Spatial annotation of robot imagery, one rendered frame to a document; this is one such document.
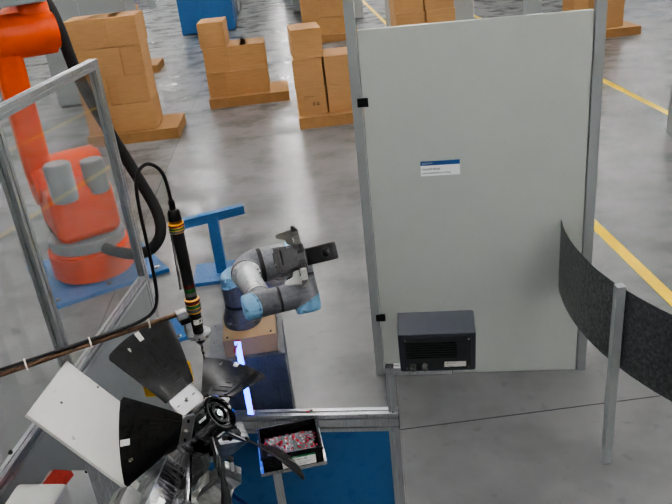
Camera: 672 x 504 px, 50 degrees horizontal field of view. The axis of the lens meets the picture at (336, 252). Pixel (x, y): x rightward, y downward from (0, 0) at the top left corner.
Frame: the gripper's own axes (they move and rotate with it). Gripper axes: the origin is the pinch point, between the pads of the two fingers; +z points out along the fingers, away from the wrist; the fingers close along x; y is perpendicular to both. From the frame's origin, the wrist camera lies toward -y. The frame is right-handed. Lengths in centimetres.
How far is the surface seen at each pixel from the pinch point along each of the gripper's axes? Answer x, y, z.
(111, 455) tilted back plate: -45, 67, -37
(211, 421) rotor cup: -41, 36, -34
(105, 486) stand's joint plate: -56, 74, -45
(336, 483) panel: -88, 8, -108
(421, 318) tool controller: -28, -34, -70
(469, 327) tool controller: -33, -48, -64
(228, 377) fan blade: -33, 33, -62
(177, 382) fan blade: -29, 45, -42
